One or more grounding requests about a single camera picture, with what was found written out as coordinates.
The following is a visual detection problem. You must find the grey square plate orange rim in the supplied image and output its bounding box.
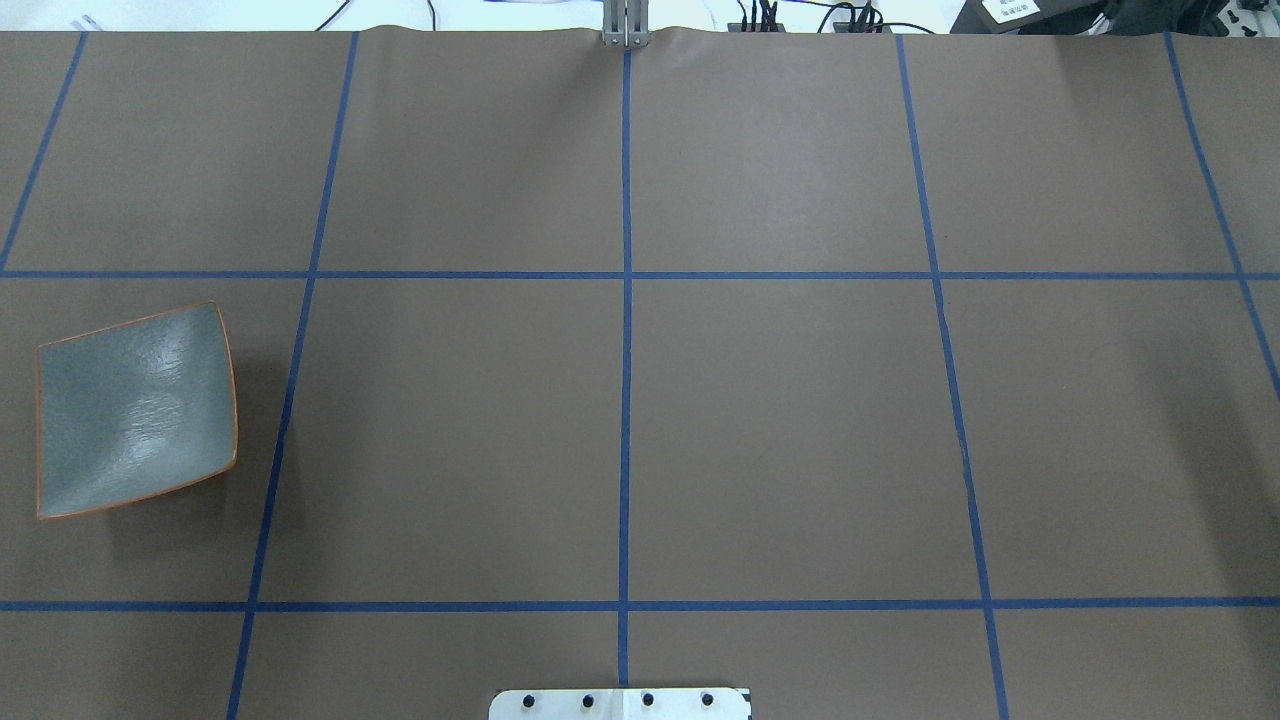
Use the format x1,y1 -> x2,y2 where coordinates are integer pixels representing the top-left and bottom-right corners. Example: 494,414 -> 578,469
35,300 -> 241,520

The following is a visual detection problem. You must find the aluminium frame post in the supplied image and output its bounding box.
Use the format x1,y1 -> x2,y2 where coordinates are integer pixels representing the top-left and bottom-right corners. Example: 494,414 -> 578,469
602,0 -> 652,49

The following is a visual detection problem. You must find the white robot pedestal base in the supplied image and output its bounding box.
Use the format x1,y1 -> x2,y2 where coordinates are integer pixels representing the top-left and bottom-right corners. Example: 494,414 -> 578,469
488,687 -> 753,719

